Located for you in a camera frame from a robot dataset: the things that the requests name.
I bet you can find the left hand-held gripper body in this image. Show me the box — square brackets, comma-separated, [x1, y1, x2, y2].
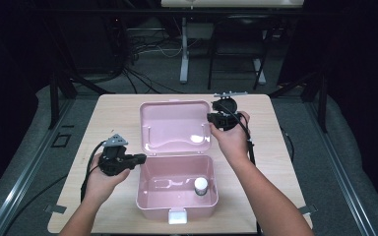
[97, 133, 136, 176]

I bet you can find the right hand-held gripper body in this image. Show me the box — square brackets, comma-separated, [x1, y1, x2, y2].
[211, 91, 249, 132]

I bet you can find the pink storage box white handle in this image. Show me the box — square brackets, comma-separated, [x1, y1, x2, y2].
[135, 99, 220, 225]

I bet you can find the small white-capped bottle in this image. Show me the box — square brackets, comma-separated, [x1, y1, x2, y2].
[194, 177, 209, 197]

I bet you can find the person's right hand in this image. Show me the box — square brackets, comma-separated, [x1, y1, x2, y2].
[210, 111, 251, 162]

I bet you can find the person's left hand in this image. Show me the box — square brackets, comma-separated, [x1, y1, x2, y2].
[84, 153, 131, 203]

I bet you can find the short white desk leg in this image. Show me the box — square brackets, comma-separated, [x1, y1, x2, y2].
[254, 58, 267, 85]

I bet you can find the tall white desk leg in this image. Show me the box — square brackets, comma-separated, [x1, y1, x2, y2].
[179, 17, 190, 85]

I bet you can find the grey tape strip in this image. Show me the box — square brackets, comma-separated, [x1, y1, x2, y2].
[299, 204, 318, 216]
[43, 204, 68, 214]

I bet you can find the black metal stand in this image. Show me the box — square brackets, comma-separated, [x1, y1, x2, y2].
[269, 70, 329, 134]
[47, 65, 116, 131]

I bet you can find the black chair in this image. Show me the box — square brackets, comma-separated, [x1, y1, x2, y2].
[207, 14, 277, 91]

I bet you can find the white background desk top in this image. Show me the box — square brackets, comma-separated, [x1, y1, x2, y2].
[160, 0, 304, 8]

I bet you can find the left hand-held gripper black cable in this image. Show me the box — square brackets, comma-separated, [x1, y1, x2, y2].
[80, 141, 107, 203]

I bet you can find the hand-held gripper black cable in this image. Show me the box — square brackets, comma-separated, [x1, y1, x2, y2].
[219, 102, 264, 235]
[80, 141, 107, 203]

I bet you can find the right hand-held gripper black cable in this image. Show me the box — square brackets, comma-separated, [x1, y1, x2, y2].
[219, 102, 264, 235]

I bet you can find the black cable beside table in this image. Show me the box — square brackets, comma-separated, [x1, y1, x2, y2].
[280, 126, 295, 163]

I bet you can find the black floor cable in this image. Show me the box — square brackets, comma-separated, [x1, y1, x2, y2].
[4, 174, 69, 236]

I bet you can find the metal floor rail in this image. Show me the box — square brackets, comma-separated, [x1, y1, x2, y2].
[0, 97, 77, 236]
[304, 97, 378, 236]

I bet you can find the tangle of floor cables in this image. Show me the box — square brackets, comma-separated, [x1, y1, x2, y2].
[121, 30, 185, 95]

